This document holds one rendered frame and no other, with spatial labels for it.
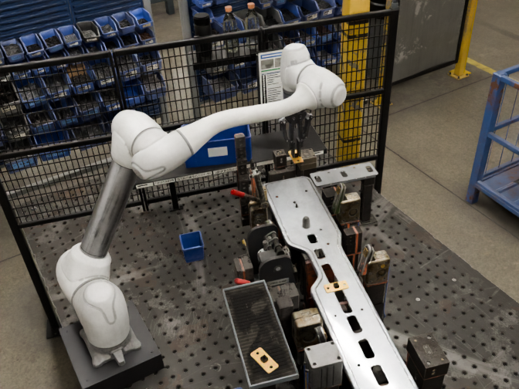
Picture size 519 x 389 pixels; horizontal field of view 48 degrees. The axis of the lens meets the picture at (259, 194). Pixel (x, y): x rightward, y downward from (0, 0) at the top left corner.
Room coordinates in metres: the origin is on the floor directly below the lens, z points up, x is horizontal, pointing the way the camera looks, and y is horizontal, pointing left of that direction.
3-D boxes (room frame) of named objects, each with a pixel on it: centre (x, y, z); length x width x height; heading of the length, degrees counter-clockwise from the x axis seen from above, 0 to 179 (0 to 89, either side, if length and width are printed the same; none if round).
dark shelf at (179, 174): (2.24, 0.14, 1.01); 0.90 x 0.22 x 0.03; 102
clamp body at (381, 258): (1.50, -0.41, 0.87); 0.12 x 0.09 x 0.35; 102
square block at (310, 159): (2.15, -0.22, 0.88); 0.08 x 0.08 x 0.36; 12
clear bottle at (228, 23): (2.47, 0.08, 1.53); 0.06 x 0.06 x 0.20
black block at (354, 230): (1.71, -0.36, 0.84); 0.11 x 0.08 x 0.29; 102
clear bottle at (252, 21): (2.49, -0.01, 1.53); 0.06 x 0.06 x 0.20
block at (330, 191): (1.97, -0.32, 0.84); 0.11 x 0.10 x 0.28; 102
